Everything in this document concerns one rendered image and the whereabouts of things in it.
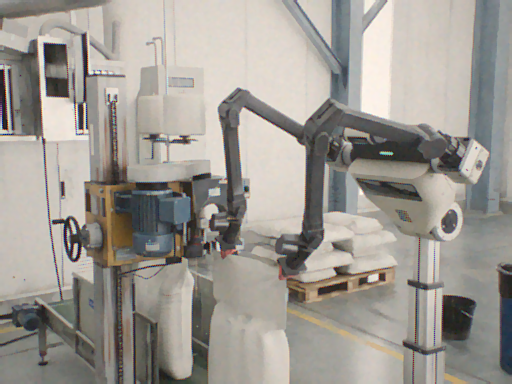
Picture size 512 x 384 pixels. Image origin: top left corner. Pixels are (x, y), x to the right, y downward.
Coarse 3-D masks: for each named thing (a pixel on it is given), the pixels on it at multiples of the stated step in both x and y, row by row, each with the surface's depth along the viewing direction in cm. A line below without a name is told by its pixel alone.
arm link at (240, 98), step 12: (228, 96) 217; (240, 96) 212; (252, 96) 216; (228, 108) 212; (240, 108) 214; (252, 108) 217; (264, 108) 220; (276, 120) 223; (288, 120) 226; (288, 132) 228; (300, 132) 229; (300, 144) 237
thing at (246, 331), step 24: (216, 264) 245; (240, 264) 223; (264, 264) 221; (216, 288) 246; (240, 288) 225; (264, 288) 215; (216, 312) 236; (240, 312) 226; (264, 312) 216; (216, 336) 233; (240, 336) 220; (264, 336) 212; (216, 360) 233; (240, 360) 219; (264, 360) 212; (288, 360) 218
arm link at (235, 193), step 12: (228, 120) 213; (228, 132) 216; (228, 144) 217; (228, 156) 219; (240, 156) 221; (228, 168) 221; (240, 168) 223; (228, 180) 224; (240, 180) 224; (228, 192) 226; (240, 192) 225; (228, 204) 230; (240, 204) 226
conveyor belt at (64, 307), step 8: (48, 304) 390; (56, 304) 390; (64, 304) 390; (72, 304) 389; (56, 312) 374; (64, 312) 374; (72, 312) 373; (72, 320) 358; (192, 352) 307; (200, 360) 297; (192, 368) 287; (200, 368) 287; (160, 376) 279; (192, 376) 279; (200, 376) 278
